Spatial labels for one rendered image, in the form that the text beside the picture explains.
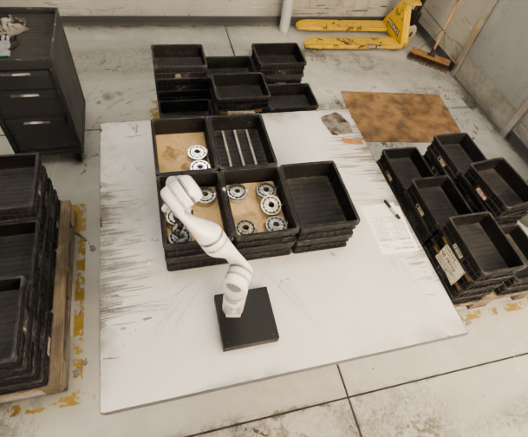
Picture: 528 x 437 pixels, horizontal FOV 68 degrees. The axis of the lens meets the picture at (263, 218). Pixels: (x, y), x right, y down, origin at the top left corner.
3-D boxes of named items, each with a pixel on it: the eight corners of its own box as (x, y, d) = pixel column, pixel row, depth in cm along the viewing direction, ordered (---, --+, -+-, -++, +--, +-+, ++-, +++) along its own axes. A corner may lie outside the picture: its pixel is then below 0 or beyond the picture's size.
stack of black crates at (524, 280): (531, 290, 265) (556, 274, 246) (495, 297, 258) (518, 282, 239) (498, 241, 287) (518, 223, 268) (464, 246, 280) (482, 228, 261)
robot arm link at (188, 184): (185, 168, 138) (165, 181, 137) (188, 172, 113) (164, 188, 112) (199, 189, 141) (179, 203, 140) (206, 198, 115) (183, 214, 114)
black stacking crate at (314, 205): (353, 236, 190) (361, 222, 181) (296, 244, 183) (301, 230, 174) (328, 175, 212) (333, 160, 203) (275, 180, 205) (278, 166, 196)
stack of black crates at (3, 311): (49, 387, 195) (14, 360, 159) (-19, 400, 188) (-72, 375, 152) (55, 312, 217) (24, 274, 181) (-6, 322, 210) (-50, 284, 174)
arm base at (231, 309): (244, 317, 165) (247, 301, 151) (222, 316, 164) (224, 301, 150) (243, 296, 170) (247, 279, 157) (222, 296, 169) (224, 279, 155)
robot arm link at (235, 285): (246, 288, 137) (242, 306, 151) (255, 265, 143) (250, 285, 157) (222, 278, 138) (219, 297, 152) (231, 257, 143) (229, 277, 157)
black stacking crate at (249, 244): (295, 244, 183) (300, 230, 174) (233, 252, 177) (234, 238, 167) (275, 180, 205) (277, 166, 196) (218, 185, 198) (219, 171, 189)
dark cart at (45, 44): (88, 165, 300) (51, 58, 228) (23, 170, 290) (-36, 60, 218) (89, 114, 333) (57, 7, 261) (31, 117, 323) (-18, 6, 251)
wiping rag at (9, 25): (27, 38, 242) (25, 33, 240) (-12, 39, 237) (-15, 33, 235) (32, 15, 258) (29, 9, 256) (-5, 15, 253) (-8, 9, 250)
